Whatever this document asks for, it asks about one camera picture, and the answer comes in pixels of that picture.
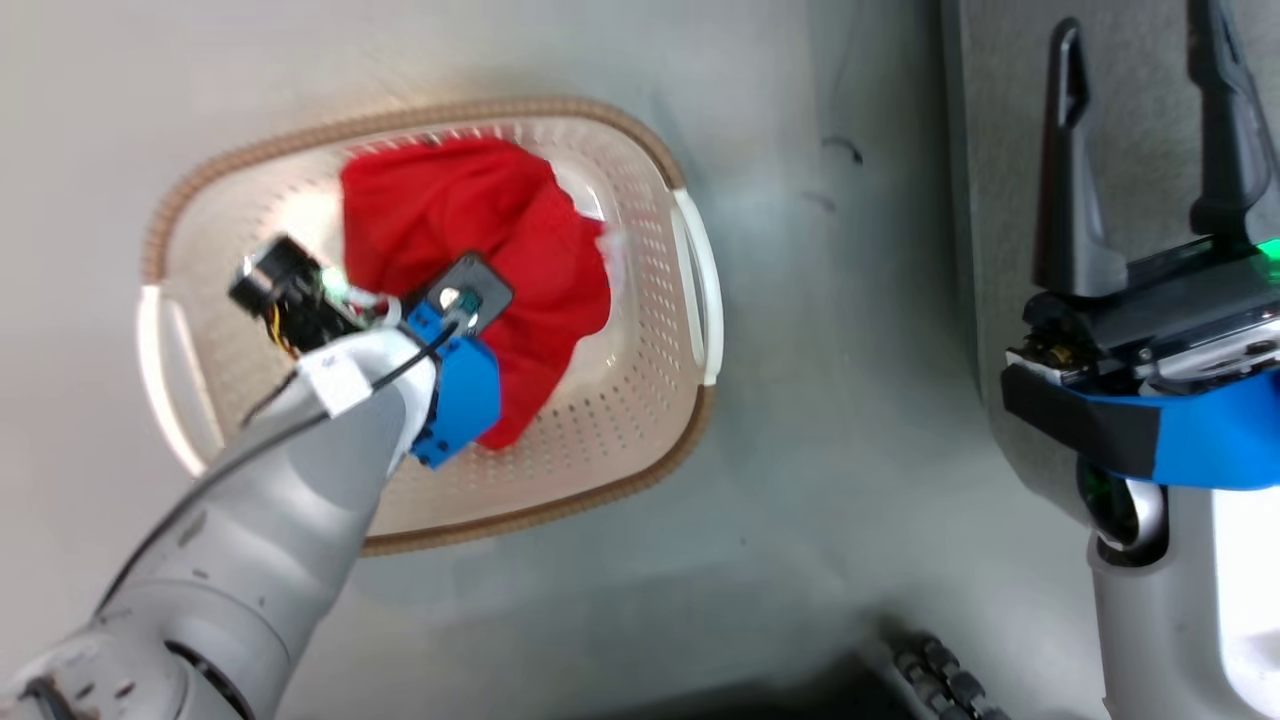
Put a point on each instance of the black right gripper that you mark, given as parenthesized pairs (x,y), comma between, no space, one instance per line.
(1150,320)

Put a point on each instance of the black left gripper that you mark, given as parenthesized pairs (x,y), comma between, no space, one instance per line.
(285,295)

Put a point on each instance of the red cloth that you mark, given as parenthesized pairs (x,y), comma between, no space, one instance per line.
(470,220)

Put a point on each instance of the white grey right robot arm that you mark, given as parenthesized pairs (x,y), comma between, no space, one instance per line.
(1150,630)

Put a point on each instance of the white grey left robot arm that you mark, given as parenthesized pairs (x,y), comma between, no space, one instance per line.
(250,530)

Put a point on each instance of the white perforated laundry basket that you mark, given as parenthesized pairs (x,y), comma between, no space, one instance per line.
(630,400)

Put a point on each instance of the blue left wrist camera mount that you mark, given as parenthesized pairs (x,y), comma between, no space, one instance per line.
(462,390)

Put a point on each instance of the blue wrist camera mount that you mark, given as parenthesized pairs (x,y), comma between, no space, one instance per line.
(462,390)
(1210,435)

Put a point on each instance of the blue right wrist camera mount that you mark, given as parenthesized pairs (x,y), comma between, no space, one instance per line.
(1210,435)

